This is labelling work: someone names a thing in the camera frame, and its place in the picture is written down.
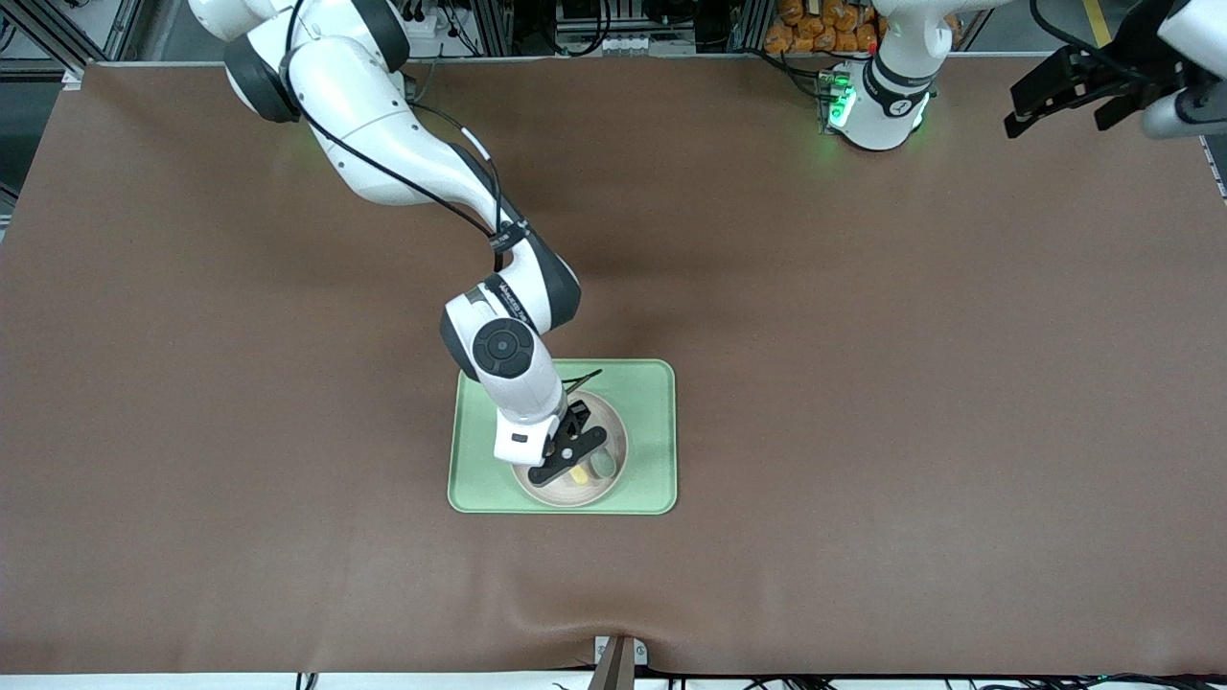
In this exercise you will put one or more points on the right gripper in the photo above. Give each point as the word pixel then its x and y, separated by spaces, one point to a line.
pixel 576 416

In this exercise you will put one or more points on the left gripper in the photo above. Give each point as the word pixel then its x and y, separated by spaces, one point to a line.
pixel 1120 75

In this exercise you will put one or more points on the round cream plate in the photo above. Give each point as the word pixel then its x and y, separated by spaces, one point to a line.
pixel 613 422

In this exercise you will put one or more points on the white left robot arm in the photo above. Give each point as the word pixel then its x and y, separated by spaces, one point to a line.
pixel 887 105

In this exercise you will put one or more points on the pale green plastic spoon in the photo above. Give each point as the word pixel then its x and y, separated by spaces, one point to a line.
pixel 604 465

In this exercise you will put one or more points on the light green rectangular tray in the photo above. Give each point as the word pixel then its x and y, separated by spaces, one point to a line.
pixel 652 431

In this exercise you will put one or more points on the small controller box green light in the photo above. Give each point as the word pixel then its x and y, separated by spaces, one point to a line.
pixel 832 101

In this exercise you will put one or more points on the orange items bag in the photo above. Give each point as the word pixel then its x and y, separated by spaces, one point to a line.
pixel 815 29

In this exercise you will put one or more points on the brown table cover mat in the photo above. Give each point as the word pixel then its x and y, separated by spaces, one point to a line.
pixel 863 383

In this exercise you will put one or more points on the white terminal block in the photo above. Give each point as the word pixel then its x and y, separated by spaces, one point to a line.
pixel 623 44

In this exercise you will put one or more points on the white power strip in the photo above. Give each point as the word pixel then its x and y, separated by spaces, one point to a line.
pixel 427 24

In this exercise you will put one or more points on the white metal table bracket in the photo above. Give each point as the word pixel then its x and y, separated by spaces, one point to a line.
pixel 639 652

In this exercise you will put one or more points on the brown post under bracket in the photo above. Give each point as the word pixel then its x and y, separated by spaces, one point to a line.
pixel 613 671

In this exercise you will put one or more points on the aluminium frame profile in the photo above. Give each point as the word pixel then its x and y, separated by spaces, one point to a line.
pixel 91 38
pixel 752 27
pixel 489 29

